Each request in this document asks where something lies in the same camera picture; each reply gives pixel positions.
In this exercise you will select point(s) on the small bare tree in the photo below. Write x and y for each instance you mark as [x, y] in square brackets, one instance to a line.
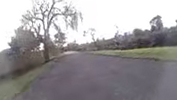
[91, 35]

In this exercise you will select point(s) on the grey asphalt road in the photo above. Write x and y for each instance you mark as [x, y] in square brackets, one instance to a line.
[92, 86]

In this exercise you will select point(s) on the tall bare tree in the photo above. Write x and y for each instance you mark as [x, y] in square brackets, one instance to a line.
[43, 29]

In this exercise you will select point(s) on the row of trees and bushes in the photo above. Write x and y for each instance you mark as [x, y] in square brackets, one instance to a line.
[148, 37]

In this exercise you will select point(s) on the leafy bushy tree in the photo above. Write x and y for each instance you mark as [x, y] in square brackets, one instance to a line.
[24, 42]

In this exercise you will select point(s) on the grass verge beside hedge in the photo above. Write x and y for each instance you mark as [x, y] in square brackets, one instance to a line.
[157, 53]

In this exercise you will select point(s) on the grass verge beside wall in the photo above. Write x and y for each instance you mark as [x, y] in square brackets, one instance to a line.
[2, 92]

